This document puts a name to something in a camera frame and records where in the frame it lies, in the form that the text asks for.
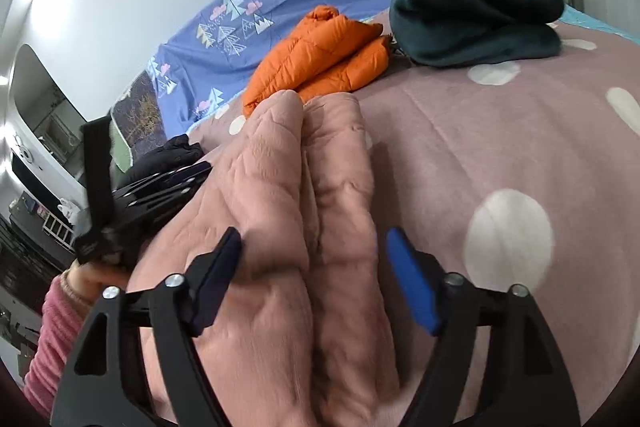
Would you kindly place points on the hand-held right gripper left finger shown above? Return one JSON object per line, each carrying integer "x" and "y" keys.
{"x": 217, "y": 272}

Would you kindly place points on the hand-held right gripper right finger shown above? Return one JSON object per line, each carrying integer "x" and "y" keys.
{"x": 412, "y": 282}

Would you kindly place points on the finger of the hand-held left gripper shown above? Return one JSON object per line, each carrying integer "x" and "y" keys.
{"x": 150, "y": 198}
{"x": 182, "y": 172}

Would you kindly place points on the pink quilted jacket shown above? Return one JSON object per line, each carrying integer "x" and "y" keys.
{"x": 300, "y": 207}

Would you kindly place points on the person's left hand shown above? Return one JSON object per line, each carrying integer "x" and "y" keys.
{"x": 95, "y": 276}

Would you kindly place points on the black garment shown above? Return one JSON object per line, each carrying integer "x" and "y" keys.
{"x": 170, "y": 152}

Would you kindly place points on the dark tree-pattern cloth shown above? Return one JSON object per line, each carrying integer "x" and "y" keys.
{"x": 142, "y": 112}

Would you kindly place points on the orange puffer jacket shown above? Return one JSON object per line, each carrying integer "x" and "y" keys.
{"x": 310, "y": 57}

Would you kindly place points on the mauve polka dot blanket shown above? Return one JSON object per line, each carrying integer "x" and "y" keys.
{"x": 500, "y": 132}

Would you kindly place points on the dark green fleece garment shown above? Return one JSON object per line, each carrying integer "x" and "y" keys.
{"x": 475, "y": 17}

